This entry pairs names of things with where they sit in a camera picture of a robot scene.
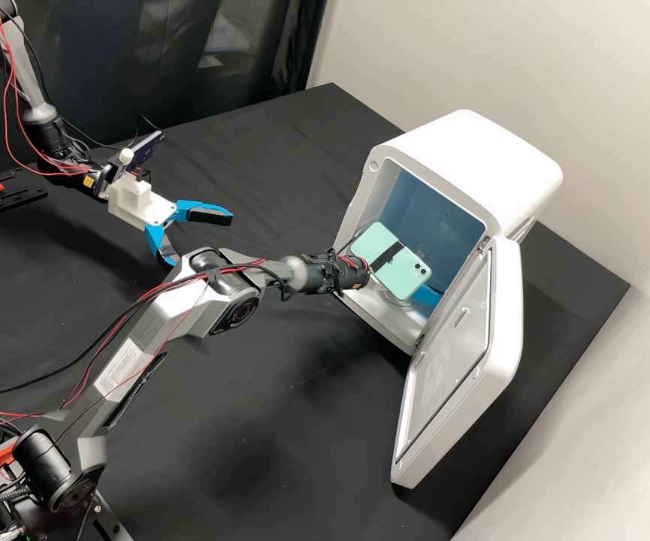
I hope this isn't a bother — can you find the white incubator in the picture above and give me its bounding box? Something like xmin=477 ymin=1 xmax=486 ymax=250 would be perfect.
xmin=335 ymin=109 xmax=564 ymax=357

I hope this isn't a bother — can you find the incubator door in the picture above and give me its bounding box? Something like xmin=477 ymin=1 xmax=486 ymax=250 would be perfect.
xmin=389 ymin=234 xmax=525 ymax=491

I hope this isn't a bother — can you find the right wrist camera phone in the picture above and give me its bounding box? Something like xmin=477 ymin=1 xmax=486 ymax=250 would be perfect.
xmin=349 ymin=220 xmax=434 ymax=303

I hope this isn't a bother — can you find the black cable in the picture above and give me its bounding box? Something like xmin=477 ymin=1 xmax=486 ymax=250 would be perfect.
xmin=0 ymin=315 xmax=134 ymax=397

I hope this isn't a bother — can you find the wrist camera phone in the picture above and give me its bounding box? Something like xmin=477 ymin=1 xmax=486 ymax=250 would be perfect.
xmin=103 ymin=130 xmax=165 ymax=185
xmin=349 ymin=220 xmax=434 ymax=303

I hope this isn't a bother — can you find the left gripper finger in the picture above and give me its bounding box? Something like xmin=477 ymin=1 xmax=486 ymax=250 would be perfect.
xmin=173 ymin=198 xmax=235 ymax=228
xmin=145 ymin=220 xmax=183 ymax=269

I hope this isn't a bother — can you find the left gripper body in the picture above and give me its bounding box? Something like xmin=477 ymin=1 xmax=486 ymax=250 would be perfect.
xmin=107 ymin=178 xmax=179 ymax=228

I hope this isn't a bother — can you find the left wrist camera phone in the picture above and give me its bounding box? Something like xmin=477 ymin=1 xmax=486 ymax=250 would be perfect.
xmin=103 ymin=130 xmax=165 ymax=185

